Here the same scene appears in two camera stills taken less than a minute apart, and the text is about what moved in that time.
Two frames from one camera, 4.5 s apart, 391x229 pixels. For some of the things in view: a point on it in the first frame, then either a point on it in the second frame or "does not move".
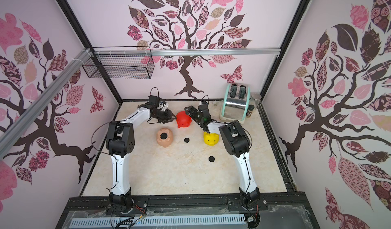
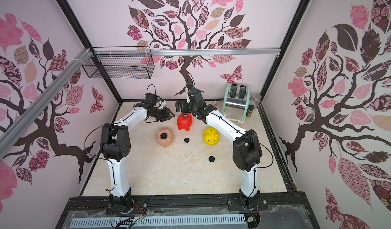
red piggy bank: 183,120 does not move
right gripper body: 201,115 -> 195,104
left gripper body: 164,116 does not move
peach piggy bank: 164,137 does not move
